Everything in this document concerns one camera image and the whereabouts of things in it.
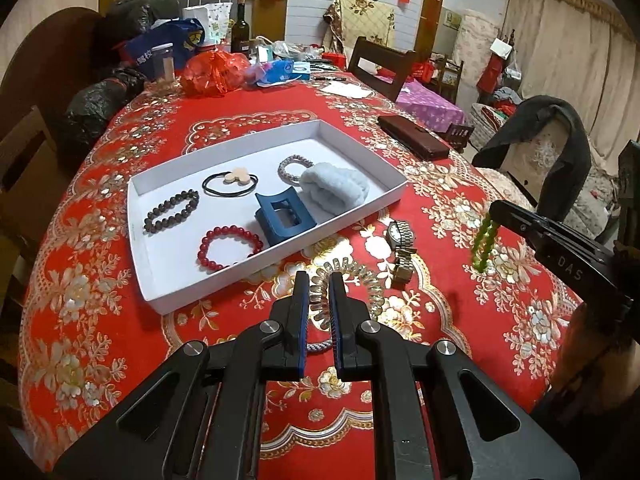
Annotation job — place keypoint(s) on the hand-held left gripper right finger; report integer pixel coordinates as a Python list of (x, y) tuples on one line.
[(338, 330)]

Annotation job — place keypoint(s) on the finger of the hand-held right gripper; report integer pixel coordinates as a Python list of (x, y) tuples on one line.
[(515, 222), (555, 229)]

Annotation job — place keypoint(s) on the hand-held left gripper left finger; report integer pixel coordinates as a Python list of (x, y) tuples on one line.
[(301, 330)]

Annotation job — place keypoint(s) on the blue hair claw clip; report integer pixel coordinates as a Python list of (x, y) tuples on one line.
[(267, 220)]

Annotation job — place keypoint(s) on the fluffy light blue hair clip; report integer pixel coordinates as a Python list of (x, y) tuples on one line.
[(335, 185)]

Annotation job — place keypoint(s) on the white cardboard box tray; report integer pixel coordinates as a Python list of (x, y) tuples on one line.
[(165, 260)]

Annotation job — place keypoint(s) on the floral upholstered chair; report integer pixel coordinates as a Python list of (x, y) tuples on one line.
[(535, 160)]

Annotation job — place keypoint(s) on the metal wristwatch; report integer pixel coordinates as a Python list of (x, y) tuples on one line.
[(400, 232)]

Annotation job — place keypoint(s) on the pile of clothes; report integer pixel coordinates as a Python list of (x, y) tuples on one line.
[(497, 107)]

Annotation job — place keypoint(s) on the dark grey cloth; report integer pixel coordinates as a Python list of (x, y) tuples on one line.
[(540, 105)]

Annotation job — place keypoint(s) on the brown leather case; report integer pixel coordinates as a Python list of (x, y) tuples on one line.
[(415, 137)]

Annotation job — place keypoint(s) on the purple tablecloth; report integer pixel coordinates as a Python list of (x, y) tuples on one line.
[(430, 105)]

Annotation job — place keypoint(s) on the red hanging garment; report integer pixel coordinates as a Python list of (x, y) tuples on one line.
[(492, 67)]

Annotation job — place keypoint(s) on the small wooden chair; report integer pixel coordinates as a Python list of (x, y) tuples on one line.
[(450, 77)]

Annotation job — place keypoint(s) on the red gift bag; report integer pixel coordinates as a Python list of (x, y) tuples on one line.
[(424, 71)]

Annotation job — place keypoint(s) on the beige curtain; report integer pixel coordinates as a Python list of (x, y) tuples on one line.
[(565, 50)]

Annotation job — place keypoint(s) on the floral pink mattress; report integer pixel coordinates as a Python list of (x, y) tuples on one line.
[(475, 35)]

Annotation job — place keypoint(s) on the white paper sheet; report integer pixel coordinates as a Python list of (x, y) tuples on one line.
[(345, 90)]

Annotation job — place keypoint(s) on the dark wooden chair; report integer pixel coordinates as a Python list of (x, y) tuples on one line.
[(360, 55)]

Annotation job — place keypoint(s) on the black pen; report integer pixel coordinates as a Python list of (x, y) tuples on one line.
[(330, 78)]

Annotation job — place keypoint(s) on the beige embroidered cloth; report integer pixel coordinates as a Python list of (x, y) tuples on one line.
[(360, 20)]

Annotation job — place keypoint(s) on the blue tissue pack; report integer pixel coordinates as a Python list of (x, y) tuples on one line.
[(280, 70)]

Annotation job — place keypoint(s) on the red plastic bag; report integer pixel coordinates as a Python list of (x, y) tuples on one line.
[(210, 75)]

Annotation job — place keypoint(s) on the clear plastic jar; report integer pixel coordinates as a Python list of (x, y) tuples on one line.
[(163, 67)]

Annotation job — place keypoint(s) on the black plastic bag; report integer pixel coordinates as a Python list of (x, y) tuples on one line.
[(135, 15), (95, 105)]

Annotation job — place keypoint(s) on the dark wine bottle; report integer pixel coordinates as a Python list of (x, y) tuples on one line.
[(240, 30)]

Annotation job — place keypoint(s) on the white patterned gift bag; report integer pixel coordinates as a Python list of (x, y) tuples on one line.
[(212, 20)]

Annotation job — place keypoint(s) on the blue bag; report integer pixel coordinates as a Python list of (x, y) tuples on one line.
[(150, 45)]

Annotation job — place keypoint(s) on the light wooden chair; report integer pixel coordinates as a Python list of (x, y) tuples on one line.
[(25, 160)]

